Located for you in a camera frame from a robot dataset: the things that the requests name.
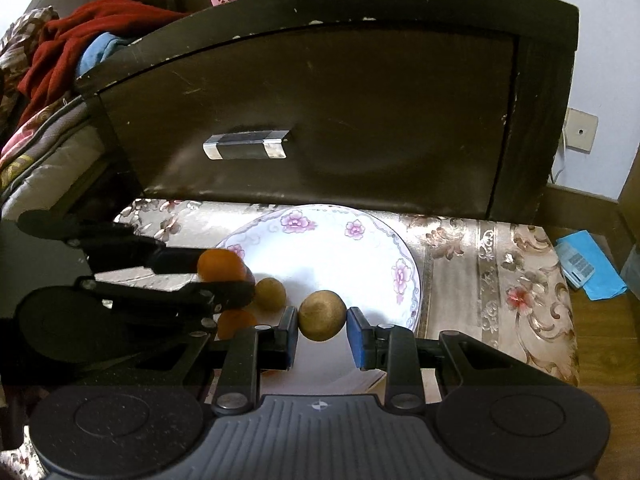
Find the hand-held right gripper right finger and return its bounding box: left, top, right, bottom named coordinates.
left=347, top=306, right=572, bottom=410

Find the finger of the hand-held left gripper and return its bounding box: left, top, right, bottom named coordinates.
left=74, top=278, right=257, bottom=312
left=17, top=210, right=202, bottom=276

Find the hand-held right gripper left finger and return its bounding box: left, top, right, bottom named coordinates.
left=137, top=306, right=300, bottom=416

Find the brown round fruit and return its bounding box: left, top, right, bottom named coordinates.
left=254, top=277, right=287, bottom=311
left=298, top=289, right=347, bottom=344

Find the white floral plate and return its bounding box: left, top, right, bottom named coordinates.
left=212, top=203, right=424, bottom=398

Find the beige pink quilt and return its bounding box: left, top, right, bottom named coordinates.
left=0, top=95, right=112, bottom=213

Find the beige floral tablecloth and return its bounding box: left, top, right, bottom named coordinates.
left=0, top=197, right=581, bottom=480

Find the blue garment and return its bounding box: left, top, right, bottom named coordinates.
left=76, top=32, right=132, bottom=77

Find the red garment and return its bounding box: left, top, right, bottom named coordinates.
left=17, top=0, right=193, bottom=122

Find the brown floral blanket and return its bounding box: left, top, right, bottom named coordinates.
left=0, top=6, right=62, bottom=128

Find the dark wooden drawer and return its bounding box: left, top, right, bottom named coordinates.
left=96, top=24, right=519, bottom=212

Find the blue packet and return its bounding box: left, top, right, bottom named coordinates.
left=554, top=230, right=629, bottom=302

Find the light wooden cabinet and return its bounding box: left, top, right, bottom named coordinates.
left=616, top=145, right=640, bottom=286

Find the dark wooden nightstand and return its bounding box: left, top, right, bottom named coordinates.
left=75, top=0, right=581, bottom=222

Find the metal drawer handle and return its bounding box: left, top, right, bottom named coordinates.
left=202, top=128, right=291, bottom=161

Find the white charger cable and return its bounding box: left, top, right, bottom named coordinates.
left=549, top=129, right=569, bottom=184

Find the beige wall socket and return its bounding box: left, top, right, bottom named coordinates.
left=562, top=108, right=600, bottom=152

